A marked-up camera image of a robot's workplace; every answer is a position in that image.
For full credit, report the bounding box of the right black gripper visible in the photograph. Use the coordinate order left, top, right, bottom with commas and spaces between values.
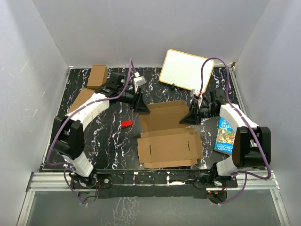
180, 100, 218, 125

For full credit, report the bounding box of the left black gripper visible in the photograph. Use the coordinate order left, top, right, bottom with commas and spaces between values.
117, 87, 150, 114

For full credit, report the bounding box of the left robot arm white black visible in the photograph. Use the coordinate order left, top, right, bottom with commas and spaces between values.
49, 72, 150, 188

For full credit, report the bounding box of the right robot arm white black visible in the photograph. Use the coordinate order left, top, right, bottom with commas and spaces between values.
180, 89, 271, 187

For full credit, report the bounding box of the folded cardboard box upright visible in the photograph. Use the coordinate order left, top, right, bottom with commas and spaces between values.
87, 65, 108, 90

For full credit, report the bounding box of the flat cardboard box stack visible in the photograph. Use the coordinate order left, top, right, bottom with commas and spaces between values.
67, 88, 95, 114

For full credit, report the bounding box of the red rectangular block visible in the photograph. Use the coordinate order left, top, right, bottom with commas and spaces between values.
121, 120, 133, 128

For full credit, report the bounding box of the blue treehouse book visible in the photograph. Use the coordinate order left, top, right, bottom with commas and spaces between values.
214, 118, 235, 155

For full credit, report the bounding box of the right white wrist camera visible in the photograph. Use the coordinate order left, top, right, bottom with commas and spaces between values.
190, 89, 203, 107

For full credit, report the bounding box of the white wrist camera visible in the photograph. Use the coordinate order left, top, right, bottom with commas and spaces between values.
133, 76, 147, 93
190, 89, 203, 107

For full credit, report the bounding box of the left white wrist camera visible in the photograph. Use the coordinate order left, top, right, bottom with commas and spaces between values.
133, 76, 147, 93

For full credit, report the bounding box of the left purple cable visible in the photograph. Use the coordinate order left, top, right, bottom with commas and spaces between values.
46, 58, 142, 208

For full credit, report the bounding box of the purple cable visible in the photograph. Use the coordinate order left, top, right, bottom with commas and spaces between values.
46, 58, 142, 208
198, 57, 271, 208

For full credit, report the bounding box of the small whiteboard with wooden frame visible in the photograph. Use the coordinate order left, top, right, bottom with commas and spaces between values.
159, 49, 215, 93

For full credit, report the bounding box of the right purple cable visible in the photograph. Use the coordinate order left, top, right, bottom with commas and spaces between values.
198, 57, 271, 208

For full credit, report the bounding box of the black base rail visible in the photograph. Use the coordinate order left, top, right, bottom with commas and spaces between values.
69, 169, 238, 199

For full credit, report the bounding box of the aluminium frame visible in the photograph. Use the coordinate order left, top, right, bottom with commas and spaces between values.
17, 172, 290, 226

